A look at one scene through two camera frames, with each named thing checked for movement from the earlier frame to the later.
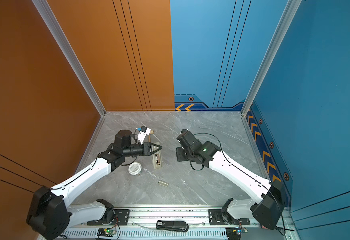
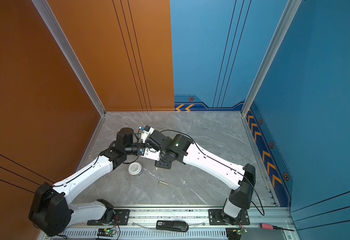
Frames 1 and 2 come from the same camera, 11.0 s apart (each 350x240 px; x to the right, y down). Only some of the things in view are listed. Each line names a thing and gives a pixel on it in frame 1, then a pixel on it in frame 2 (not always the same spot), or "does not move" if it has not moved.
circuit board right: (235, 233) does not move
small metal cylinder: (163, 183) does not move
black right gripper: (179, 157) -> (165, 165)
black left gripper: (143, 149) does not move
